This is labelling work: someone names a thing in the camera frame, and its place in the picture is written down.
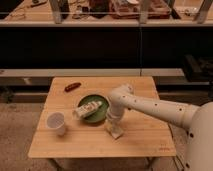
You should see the white food package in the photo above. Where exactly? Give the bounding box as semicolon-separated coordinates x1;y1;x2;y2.
73;101;102;119

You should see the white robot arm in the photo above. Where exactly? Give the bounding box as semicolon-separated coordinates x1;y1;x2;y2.
106;84;213;171

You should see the white sponge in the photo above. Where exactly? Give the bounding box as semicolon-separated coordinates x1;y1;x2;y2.
107;127;123;139

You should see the brown sausage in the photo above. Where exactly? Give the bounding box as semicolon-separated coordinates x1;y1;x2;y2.
64;82;81;92

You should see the wooden folding table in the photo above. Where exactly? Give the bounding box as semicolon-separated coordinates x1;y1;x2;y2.
28;77;176;158

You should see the clear plastic cup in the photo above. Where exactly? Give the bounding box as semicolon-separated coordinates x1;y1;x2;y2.
46;112;66;136

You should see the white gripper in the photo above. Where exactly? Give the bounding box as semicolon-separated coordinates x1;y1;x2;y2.
106;111;122;132

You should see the green plate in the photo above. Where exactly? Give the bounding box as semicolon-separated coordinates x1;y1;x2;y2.
78;94;109;124

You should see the long workbench shelf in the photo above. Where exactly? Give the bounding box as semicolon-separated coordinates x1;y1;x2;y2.
0;0;213;28

